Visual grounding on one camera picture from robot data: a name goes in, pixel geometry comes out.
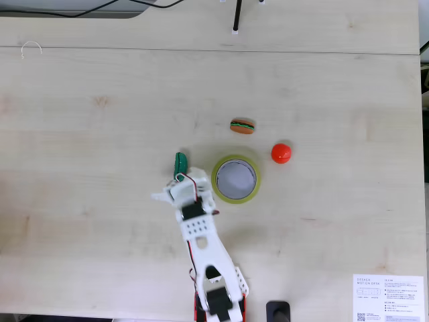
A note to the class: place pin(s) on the white perforated base plate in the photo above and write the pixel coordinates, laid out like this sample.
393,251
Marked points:
243,281

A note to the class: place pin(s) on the green toy cucumber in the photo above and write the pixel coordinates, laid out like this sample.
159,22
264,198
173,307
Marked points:
181,161

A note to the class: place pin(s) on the toy hamburger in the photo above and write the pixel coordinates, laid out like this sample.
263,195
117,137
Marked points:
243,129

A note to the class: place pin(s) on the white printed paper sheet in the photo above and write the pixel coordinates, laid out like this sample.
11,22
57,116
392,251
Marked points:
388,302

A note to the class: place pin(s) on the black monitor stand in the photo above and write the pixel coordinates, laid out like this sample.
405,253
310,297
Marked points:
278,312

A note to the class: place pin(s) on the yellow packing tape roll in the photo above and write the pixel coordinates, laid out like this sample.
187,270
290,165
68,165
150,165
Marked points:
236,200

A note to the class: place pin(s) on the black tripod leg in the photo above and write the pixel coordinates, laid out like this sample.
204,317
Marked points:
237,16

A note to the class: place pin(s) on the red toy strawberry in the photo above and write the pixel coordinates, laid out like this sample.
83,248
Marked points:
281,153

